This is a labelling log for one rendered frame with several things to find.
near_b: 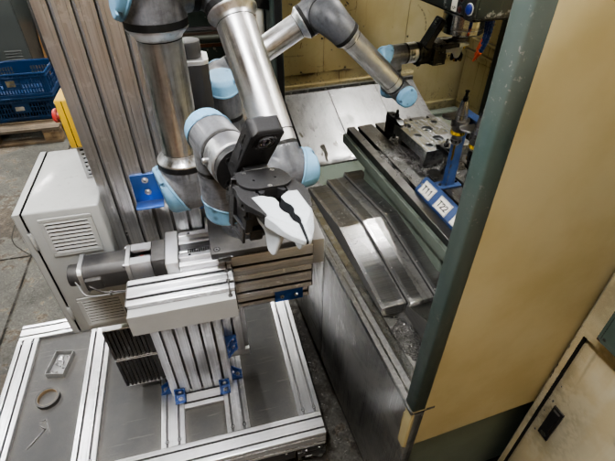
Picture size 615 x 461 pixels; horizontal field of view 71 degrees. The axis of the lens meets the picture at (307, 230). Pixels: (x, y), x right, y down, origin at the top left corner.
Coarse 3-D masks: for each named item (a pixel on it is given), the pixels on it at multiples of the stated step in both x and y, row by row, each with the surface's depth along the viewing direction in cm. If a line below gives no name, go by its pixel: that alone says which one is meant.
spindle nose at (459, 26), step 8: (448, 16) 161; (456, 16) 158; (448, 24) 162; (456, 24) 160; (464, 24) 159; (472, 24) 158; (480, 24) 160; (448, 32) 163; (456, 32) 161; (464, 32) 160; (472, 32) 160; (480, 32) 162
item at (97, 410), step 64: (64, 320) 210; (256, 320) 212; (64, 384) 185; (256, 384) 185; (0, 448) 163; (64, 448) 165; (128, 448) 165; (192, 448) 164; (256, 448) 163; (320, 448) 175
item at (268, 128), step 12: (252, 120) 51; (264, 120) 52; (276, 120) 53; (252, 132) 51; (264, 132) 51; (276, 132) 52; (240, 144) 54; (252, 144) 52; (264, 144) 53; (276, 144) 55; (240, 156) 55; (252, 156) 56; (264, 156) 57; (228, 168) 60; (240, 168) 57
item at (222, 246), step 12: (216, 228) 116; (180, 240) 121; (216, 240) 112; (228, 240) 112; (240, 240) 112; (264, 240) 112; (288, 240) 112; (192, 252) 115; (204, 252) 115; (216, 252) 108; (228, 252) 109; (240, 252) 110; (252, 252) 111
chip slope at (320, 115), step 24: (288, 96) 267; (312, 96) 269; (336, 96) 272; (360, 96) 274; (312, 120) 260; (336, 120) 263; (360, 120) 265; (384, 120) 268; (312, 144) 252; (336, 144) 254
